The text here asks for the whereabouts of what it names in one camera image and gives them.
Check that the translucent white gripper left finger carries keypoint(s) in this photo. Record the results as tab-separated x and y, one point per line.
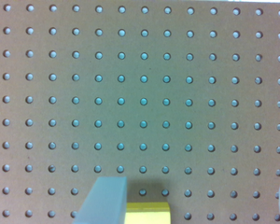
106	203

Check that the yellow block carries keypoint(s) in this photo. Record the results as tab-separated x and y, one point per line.
148	213

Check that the brown pegboard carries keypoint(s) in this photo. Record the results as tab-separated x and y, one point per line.
180	97

